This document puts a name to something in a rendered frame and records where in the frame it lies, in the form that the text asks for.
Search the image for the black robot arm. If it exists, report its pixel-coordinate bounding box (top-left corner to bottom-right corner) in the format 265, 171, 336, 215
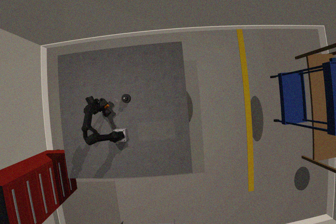
81, 96, 124, 145

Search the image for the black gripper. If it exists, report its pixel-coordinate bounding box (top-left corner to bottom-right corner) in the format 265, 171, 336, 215
95, 99, 111, 117

